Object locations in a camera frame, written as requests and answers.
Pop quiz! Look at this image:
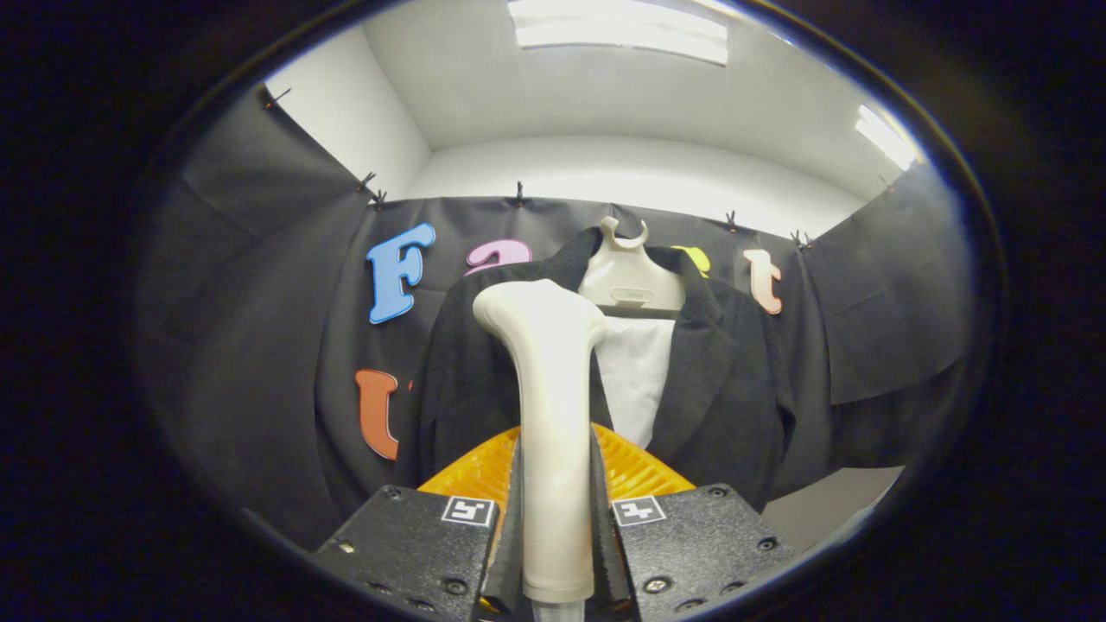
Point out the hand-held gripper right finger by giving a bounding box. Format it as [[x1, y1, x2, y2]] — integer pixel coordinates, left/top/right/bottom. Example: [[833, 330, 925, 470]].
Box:
[[590, 423, 800, 622]]

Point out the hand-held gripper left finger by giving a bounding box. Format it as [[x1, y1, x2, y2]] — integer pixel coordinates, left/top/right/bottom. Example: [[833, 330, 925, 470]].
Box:
[[311, 425, 524, 622]]

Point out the white garment steamer head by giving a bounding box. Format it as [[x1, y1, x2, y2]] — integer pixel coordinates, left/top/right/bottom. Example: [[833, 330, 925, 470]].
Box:
[[473, 278, 608, 604]]

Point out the black suit jacket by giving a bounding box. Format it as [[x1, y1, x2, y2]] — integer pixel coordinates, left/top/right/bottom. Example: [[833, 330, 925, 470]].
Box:
[[393, 226, 830, 511]]

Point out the cream plastic clothes hanger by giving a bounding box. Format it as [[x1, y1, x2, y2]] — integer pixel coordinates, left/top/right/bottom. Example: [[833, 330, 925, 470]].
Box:
[[577, 216, 688, 319]]

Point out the grey cabinet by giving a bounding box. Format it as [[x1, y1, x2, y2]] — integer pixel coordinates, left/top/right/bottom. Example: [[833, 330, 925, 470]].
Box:
[[760, 466, 904, 554]]

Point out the black backdrop cloth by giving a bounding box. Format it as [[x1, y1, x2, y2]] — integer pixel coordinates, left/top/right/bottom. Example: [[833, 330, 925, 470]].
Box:
[[138, 82, 977, 554]]

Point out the small ceiling light panel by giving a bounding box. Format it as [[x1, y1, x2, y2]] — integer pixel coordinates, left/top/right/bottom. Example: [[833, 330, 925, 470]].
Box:
[[854, 104, 918, 171]]

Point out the long ceiling light panel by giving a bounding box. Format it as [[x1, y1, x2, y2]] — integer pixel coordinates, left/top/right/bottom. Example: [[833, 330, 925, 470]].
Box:
[[508, 0, 729, 67]]

